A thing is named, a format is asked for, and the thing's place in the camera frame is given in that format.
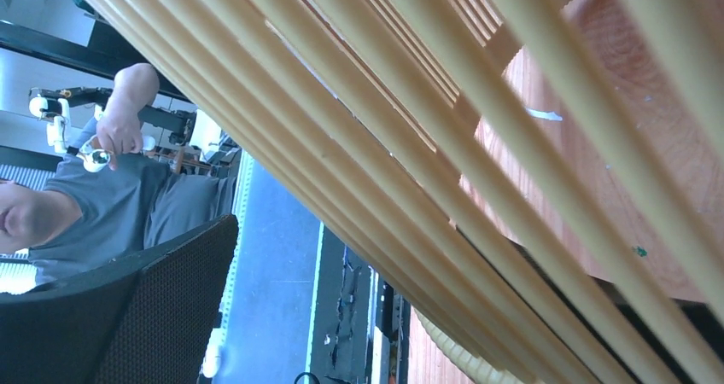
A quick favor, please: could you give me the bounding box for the yellow ribbed bin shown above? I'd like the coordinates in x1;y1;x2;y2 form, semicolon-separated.
86;0;723;383

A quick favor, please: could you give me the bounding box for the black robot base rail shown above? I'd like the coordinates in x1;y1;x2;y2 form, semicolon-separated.
295;225;411;384

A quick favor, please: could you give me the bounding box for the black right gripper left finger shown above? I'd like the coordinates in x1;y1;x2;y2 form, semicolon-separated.
1;215;238;383

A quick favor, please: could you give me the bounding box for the person in grey shirt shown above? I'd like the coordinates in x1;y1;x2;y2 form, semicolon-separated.
1;62;236;284

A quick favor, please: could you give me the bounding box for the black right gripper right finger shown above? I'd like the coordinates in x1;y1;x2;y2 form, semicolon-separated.
455;225;724;384

